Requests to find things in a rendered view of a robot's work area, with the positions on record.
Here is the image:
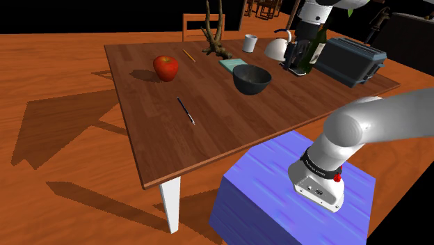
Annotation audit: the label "brown branch ornament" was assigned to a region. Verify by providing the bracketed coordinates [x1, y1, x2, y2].
[200, 0, 234, 60]

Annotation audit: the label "dark grey toaster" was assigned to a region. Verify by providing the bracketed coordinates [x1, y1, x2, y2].
[313, 35, 388, 88]

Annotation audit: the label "white kettle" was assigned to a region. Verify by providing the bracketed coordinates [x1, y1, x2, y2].
[264, 29, 294, 63]

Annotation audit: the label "wooden table with white legs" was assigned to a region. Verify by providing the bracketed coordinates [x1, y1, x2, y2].
[103, 32, 402, 235]

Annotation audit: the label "white cup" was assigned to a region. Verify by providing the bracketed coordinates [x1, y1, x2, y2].
[242, 33, 259, 54]

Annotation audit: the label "red apple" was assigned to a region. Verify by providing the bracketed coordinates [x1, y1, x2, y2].
[152, 55, 180, 83]

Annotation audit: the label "blue robot stand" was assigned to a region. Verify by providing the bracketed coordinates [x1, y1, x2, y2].
[208, 129, 377, 245]

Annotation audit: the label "dark wooden chairs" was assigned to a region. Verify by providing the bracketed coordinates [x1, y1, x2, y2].
[243, 0, 284, 21]

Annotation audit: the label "teal book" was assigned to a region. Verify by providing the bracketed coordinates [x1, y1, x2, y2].
[218, 58, 249, 75]

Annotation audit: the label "green wine bottle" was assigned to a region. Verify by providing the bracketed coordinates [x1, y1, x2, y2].
[299, 13, 335, 74]

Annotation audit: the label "dark cabinet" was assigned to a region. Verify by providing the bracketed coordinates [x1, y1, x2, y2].
[364, 6, 434, 77]

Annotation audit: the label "white-edged flat phone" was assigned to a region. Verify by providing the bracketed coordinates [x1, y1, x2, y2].
[280, 61, 309, 77]

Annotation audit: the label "black bowl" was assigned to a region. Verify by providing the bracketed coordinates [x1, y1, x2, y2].
[232, 63, 273, 96]

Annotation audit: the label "yellow pencil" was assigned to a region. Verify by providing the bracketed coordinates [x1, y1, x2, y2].
[182, 48, 197, 63]

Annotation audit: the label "wooden chair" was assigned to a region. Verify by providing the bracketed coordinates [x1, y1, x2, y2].
[182, 13, 226, 42]

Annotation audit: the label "dark blue pen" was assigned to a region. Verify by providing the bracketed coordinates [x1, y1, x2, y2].
[176, 97, 196, 126]

